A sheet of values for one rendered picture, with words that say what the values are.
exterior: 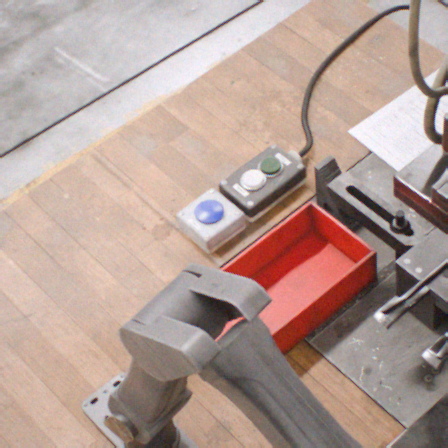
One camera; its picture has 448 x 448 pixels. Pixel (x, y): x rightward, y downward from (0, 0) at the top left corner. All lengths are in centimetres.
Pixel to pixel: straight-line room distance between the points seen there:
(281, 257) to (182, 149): 25
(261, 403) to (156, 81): 218
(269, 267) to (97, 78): 169
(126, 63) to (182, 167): 153
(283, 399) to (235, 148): 74
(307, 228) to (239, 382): 60
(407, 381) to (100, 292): 42
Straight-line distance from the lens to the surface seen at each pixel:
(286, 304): 149
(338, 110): 171
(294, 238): 154
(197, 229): 154
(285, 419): 99
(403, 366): 144
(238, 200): 157
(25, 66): 324
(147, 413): 123
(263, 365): 98
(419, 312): 146
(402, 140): 167
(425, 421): 138
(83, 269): 157
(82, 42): 327
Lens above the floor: 213
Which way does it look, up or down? 51 degrees down
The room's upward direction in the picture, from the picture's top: 10 degrees counter-clockwise
